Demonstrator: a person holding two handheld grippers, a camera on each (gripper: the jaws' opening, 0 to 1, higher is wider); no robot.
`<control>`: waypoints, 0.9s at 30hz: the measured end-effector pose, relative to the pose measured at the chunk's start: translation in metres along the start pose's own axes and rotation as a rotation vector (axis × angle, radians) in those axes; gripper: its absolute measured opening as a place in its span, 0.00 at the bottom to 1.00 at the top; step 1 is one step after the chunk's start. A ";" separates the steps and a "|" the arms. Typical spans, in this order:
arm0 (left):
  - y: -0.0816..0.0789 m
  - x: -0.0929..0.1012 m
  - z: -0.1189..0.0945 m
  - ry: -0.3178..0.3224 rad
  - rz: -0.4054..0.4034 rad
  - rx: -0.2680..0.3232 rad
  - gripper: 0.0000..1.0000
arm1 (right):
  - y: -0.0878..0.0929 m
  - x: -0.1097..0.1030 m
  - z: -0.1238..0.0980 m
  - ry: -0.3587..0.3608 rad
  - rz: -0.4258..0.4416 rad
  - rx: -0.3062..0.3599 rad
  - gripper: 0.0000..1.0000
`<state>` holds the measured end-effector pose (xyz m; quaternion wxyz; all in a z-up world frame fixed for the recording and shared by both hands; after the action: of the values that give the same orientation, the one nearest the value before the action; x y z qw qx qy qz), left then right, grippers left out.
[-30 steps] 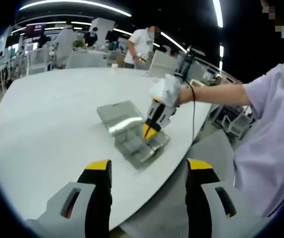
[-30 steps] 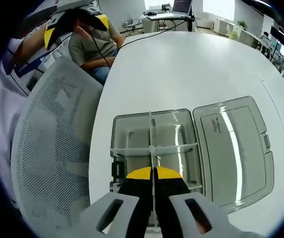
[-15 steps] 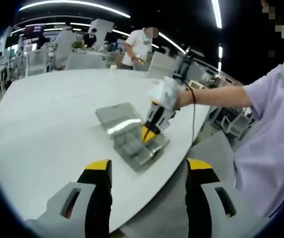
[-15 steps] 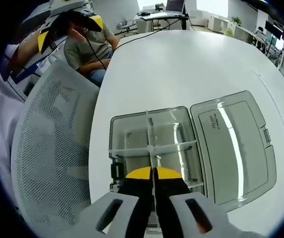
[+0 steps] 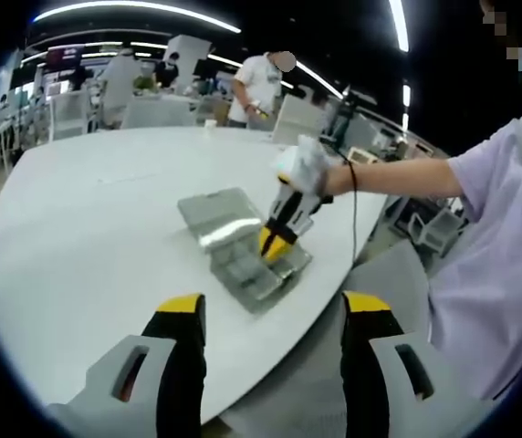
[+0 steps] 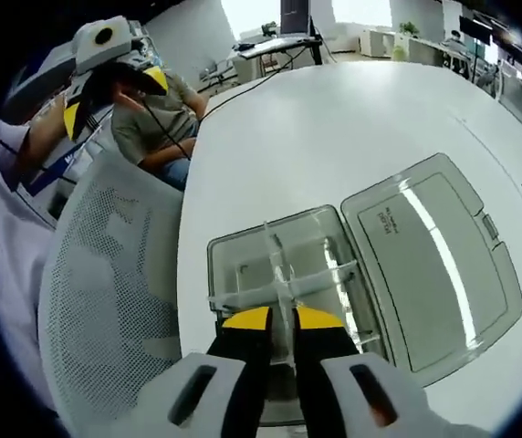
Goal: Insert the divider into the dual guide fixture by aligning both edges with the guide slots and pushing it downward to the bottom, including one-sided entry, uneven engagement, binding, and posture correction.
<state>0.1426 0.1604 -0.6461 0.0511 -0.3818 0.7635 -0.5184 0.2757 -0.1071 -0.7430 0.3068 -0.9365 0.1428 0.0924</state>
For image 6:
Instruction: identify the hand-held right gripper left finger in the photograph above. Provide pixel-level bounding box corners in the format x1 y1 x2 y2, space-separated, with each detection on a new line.
119 306 274 438

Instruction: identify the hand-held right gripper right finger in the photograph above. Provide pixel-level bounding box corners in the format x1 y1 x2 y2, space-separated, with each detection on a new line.
293 305 486 438

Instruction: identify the clear grey guide fixture box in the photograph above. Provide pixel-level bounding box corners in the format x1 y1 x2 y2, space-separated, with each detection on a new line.
206 152 522 389

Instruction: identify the long clear plastic divider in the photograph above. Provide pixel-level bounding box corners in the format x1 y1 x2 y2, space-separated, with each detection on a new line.
208 260 358 308

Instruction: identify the white blue storage box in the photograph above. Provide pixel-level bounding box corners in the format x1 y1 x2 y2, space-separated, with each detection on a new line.
32 136 98 193

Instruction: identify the small white desk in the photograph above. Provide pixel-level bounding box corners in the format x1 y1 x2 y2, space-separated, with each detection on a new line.
236 35 322 81

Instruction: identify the white mesh office chair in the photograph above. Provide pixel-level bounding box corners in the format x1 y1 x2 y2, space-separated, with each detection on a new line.
37 150 184 414

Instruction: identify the person's white shirt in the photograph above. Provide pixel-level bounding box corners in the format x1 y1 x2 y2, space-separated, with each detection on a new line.
0 120 61 412

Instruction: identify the white cabinet row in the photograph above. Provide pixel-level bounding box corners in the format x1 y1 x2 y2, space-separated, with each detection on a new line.
360 29 449 69

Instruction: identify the black monitor on pole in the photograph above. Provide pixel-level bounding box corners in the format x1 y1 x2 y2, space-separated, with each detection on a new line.
459 16 493 40

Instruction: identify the black chest device cable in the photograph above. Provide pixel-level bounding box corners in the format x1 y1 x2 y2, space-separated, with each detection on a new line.
0 136 70 183

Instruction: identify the black table cable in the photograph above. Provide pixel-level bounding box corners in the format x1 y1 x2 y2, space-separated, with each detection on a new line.
196 45 298 124

